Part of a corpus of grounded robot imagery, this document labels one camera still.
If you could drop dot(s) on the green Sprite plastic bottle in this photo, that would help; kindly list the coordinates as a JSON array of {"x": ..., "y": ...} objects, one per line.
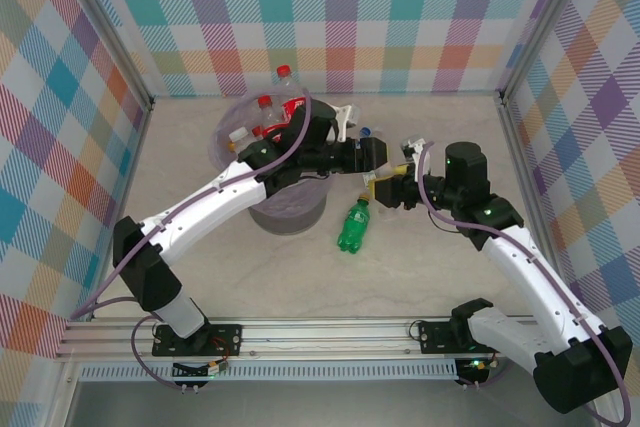
[{"x": 352, "y": 227}]

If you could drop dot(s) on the aluminium frame leg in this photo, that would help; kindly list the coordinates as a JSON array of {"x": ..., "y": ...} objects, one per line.
[{"x": 62, "y": 397}]

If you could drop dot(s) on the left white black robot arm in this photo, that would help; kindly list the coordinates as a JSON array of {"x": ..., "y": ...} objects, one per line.
[{"x": 200, "y": 212}]

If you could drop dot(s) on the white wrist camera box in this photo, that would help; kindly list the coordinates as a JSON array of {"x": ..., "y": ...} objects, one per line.
[
  {"x": 412, "y": 147},
  {"x": 345, "y": 119}
]

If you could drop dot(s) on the left black connector board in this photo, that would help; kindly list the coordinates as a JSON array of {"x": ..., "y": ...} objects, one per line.
[{"x": 192, "y": 372}]

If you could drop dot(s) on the aluminium frame post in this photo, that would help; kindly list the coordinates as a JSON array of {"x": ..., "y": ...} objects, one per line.
[
  {"x": 107, "y": 32},
  {"x": 545, "y": 27}
]

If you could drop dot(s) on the grey round waste bin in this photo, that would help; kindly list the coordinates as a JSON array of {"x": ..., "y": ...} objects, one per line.
[{"x": 290, "y": 219}]

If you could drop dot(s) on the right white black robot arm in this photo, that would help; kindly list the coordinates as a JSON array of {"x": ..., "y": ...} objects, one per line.
[{"x": 540, "y": 287}]

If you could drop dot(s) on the aluminium mounting rail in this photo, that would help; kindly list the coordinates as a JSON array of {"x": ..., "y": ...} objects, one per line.
[{"x": 325, "y": 337}]

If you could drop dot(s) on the right black connector board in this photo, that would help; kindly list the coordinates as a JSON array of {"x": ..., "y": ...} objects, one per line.
[{"x": 472, "y": 367}]

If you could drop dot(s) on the black connector board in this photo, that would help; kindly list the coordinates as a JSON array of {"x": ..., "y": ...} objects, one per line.
[
  {"x": 192, "y": 372},
  {"x": 472, "y": 367}
]

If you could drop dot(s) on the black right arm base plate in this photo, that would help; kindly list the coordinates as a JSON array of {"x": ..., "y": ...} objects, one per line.
[{"x": 435, "y": 337}]

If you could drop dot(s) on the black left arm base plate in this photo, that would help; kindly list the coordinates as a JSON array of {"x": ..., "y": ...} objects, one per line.
[{"x": 225, "y": 339}]

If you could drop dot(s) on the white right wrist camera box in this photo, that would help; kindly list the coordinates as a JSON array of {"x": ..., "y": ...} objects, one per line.
[{"x": 412, "y": 147}]

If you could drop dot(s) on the clear cola bottle red label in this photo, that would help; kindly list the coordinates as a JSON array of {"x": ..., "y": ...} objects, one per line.
[
  {"x": 292, "y": 108},
  {"x": 257, "y": 132},
  {"x": 264, "y": 101}
]

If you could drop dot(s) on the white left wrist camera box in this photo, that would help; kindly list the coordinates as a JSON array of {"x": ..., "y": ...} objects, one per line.
[{"x": 345, "y": 119}]

